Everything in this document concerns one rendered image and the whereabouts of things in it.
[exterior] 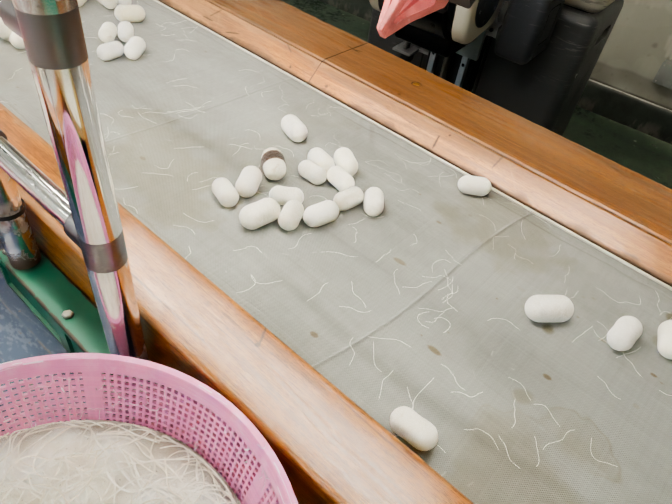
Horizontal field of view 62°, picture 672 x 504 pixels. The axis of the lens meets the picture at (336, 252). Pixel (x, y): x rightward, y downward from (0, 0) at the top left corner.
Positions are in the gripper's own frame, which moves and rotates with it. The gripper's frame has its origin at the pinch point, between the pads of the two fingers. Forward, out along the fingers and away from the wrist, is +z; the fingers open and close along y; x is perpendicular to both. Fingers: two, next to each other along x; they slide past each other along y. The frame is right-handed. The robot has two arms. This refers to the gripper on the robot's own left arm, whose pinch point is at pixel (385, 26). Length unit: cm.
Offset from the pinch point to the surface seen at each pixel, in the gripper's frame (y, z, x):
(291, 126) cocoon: -4.1, 12.4, 2.6
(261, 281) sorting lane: 8.3, 25.8, -6.0
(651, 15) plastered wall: -14, -121, 158
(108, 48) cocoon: -29.1, 16.0, -0.6
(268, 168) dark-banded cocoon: -0.5, 17.6, -1.5
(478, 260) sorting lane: 19.2, 13.9, 4.0
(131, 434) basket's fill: 11.7, 37.3, -14.3
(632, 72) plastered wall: -11, -107, 174
